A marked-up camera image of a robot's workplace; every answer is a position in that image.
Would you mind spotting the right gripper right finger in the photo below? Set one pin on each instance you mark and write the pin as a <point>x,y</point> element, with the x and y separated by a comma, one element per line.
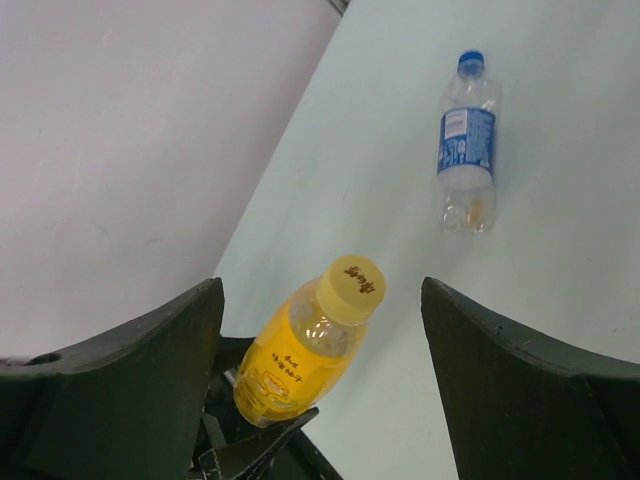
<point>520,404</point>

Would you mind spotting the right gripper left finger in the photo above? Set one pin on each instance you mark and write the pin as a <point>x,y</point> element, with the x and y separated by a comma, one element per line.
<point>124,404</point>

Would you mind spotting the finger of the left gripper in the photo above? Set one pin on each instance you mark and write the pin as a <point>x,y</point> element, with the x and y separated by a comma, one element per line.
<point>251,457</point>

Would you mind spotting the yellow juice bottle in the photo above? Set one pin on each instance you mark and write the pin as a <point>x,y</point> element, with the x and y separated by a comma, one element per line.
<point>309,342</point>

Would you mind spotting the clear water bottle blue label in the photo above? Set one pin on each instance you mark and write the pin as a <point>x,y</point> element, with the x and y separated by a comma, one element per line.
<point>465,162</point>

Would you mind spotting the left aluminium frame post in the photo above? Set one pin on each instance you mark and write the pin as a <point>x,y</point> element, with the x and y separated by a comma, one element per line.
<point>339,5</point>

